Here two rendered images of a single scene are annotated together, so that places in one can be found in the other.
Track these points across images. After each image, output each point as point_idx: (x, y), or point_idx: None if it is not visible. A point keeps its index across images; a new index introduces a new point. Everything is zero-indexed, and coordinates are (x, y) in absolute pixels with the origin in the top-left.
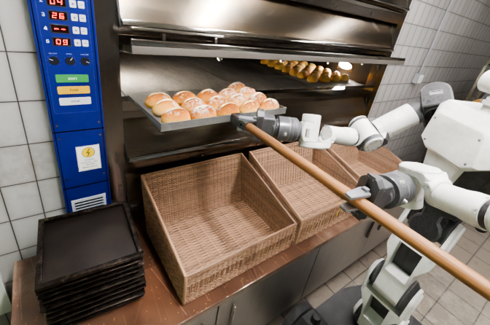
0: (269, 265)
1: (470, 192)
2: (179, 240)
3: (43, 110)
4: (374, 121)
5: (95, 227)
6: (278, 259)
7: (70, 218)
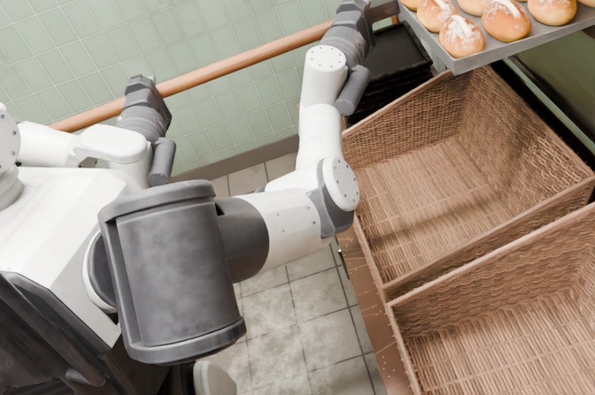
0: (362, 281)
1: (40, 127)
2: (434, 168)
3: None
4: (300, 189)
5: (390, 55)
6: (371, 299)
7: (409, 36)
